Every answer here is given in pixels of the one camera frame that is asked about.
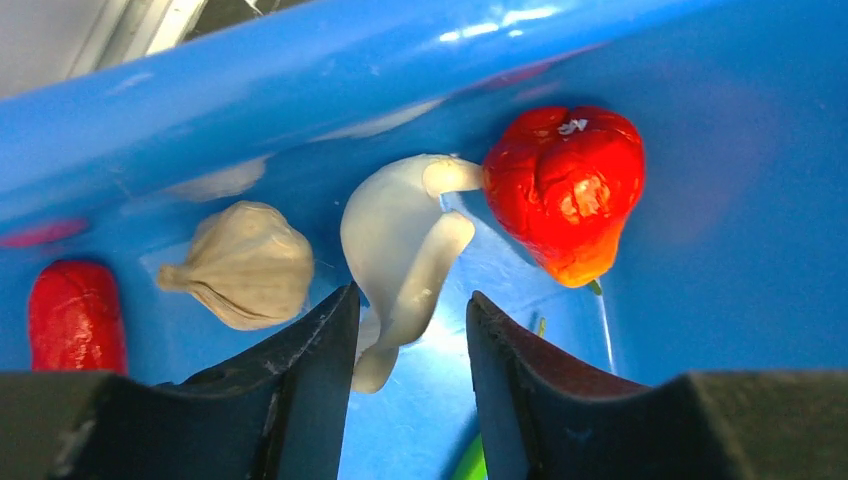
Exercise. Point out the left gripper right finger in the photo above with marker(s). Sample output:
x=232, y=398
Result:
x=545, y=414

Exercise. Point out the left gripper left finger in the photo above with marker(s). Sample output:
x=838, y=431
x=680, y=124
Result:
x=275, y=411

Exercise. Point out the blue plastic bin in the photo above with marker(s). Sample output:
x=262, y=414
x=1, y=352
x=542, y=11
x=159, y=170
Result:
x=735, y=258

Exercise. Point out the small beige garlic bulb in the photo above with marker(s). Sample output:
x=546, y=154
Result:
x=247, y=265

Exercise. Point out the white garlic toy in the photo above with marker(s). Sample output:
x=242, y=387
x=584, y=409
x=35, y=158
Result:
x=400, y=244

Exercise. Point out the red orange pepper toy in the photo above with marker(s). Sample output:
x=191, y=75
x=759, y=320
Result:
x=563, y=182

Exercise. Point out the red chili toy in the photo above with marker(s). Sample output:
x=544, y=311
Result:
x=75, y=319

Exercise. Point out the green bean toy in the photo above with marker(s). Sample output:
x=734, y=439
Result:
x=472, y=464

